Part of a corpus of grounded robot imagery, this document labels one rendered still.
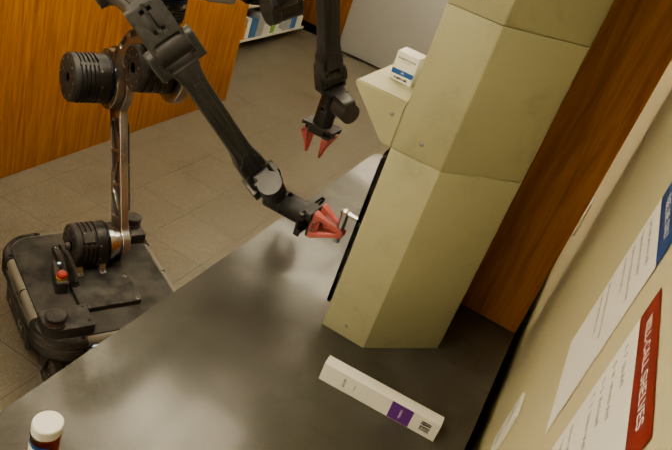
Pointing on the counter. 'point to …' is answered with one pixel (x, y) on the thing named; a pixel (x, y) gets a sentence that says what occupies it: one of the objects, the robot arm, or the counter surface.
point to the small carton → (407, 66)
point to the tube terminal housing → (449, 178)
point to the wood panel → (580, 142)
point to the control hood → (384, 102)
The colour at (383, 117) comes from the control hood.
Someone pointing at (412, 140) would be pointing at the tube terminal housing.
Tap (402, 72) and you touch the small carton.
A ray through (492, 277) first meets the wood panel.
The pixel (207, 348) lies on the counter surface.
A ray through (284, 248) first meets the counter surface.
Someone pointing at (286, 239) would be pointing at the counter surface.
